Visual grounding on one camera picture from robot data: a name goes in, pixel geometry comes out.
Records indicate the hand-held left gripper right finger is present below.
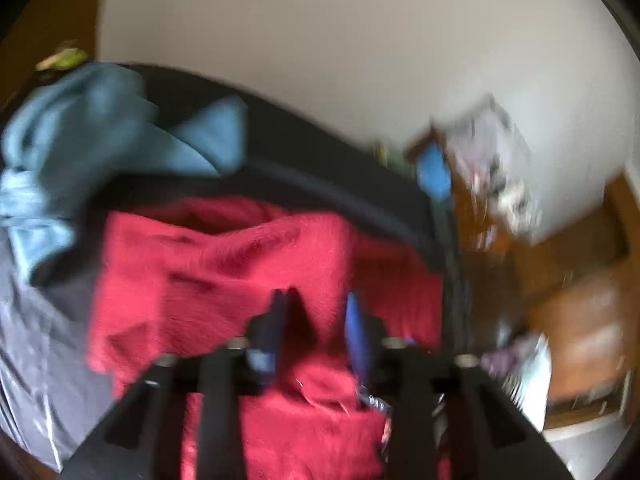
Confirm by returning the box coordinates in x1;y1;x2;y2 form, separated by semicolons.
345;291;576;480

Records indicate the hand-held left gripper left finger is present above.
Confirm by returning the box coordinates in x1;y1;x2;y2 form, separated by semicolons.
60;287;301;480

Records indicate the red sweater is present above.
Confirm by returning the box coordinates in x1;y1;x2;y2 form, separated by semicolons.
86;196;447;480

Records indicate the light blue sweater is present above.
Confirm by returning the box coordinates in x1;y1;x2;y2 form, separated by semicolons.
0;62;249;288

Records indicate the black table cover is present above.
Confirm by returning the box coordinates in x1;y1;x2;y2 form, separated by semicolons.
0;62;471;471

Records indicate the white purple bag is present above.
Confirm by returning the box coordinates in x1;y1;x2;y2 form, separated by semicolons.
480;332;553;433

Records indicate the blue plastic piece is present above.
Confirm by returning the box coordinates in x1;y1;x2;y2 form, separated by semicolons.
416;144;454;202

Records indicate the wooden side cabinet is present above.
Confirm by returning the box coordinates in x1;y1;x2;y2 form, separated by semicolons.
405;125;633;416

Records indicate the white plastic bag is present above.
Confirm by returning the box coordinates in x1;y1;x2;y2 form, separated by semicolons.
442;92;546;246

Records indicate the white container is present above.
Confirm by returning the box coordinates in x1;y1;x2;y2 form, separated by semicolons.
542;410;626;480

